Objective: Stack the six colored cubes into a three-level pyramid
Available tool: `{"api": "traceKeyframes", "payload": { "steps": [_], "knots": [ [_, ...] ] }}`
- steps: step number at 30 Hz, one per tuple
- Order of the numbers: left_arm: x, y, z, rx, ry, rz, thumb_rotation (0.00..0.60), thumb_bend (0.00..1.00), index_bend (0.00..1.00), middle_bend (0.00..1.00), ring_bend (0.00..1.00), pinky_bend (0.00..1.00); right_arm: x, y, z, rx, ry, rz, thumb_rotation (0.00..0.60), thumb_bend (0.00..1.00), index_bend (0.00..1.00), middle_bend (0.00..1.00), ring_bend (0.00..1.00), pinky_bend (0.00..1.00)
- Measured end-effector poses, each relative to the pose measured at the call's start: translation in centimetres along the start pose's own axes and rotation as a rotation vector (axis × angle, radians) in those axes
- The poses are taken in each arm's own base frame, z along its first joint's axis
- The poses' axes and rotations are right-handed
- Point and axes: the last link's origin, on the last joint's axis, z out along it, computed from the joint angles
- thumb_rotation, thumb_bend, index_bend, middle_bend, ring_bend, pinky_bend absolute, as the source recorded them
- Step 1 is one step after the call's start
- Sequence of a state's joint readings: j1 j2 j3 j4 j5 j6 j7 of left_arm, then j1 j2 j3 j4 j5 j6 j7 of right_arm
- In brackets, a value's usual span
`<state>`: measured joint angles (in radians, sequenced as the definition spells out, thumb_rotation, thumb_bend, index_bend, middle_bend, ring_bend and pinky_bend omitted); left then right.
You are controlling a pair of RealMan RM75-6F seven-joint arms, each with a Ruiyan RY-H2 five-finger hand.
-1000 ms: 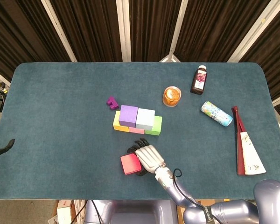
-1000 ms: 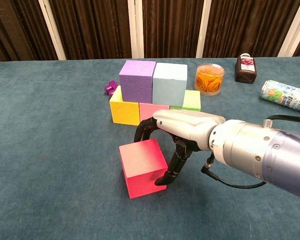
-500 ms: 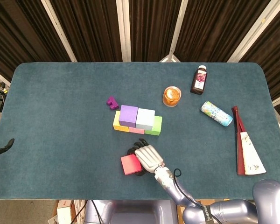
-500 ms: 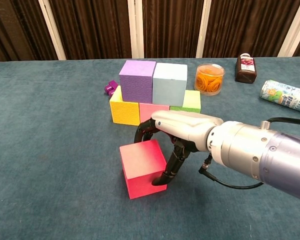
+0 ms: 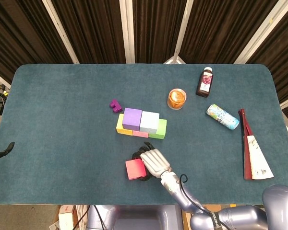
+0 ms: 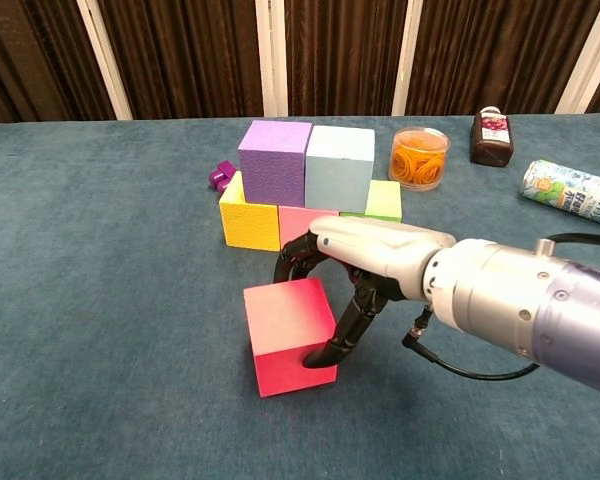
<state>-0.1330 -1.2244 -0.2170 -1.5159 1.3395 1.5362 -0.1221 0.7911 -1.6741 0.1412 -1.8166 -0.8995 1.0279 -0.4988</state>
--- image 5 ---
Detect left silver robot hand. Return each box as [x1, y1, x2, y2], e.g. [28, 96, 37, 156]
[0, 141, 15, 162]

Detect lavender robot torso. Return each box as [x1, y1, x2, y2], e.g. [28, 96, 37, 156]
[86, 205, 184, 230]

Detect purple foam cube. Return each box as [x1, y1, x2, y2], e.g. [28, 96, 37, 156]
[121, 107, 143, 132]

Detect clear jar of rubber bands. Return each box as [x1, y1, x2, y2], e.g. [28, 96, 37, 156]
[167, 88, 187, 111]

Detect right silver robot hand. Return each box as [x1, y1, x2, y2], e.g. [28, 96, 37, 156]
[132, 141, 172, 182]

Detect small purple toy block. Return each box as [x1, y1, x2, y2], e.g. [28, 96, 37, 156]
[109, 99, 123, 114]

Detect brown pleated curtain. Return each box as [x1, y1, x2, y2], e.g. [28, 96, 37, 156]
[0, 0, 288, 125]

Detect green foam cube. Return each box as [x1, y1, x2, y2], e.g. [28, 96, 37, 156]
[148, 119, 168, 140]

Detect yellow foam cube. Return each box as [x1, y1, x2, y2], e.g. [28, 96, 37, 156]
[116, 113, 134, 135]

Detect white cardboard box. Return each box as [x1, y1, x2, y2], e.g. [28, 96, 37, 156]
[58, 210, 75, 230]

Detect white partition foot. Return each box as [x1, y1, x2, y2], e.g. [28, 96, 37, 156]
[163, 55, 187, 65]

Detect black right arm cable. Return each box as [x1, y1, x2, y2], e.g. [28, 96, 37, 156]
[179, 174, 228, 230]

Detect printed drink can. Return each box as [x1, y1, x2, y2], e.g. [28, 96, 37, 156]
[206, 103, 240, 131]

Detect light wooden board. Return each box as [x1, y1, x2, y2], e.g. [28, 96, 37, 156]
[181, 205, 192, 230]

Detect tangled floor cables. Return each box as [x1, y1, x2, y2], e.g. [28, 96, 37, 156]
[0, 83, 10, 97]

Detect black printed arm strap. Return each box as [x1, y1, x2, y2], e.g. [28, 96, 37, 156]
[210, 210, 222, 230]

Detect red foam cube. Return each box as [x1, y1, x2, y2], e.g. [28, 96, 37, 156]
[125, 159, 147, 180]

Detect brown cardboard box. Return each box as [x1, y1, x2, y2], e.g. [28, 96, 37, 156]
[201, 205, 225, 213]

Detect pink foam cube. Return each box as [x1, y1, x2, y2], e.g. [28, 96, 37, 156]
[132, 130, 149, 138]

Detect teal table cloth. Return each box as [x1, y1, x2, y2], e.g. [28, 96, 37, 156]
[0, 63, 288, 206]

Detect dark juice bottle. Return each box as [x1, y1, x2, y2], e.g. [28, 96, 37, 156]
[195, 67, 214, 98]

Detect light blue foam cube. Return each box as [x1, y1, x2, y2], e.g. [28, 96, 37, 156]
[139, 111, 160, 135]

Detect red paper folding fan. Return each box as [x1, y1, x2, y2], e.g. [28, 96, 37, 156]
[238, 108, 275, 181]

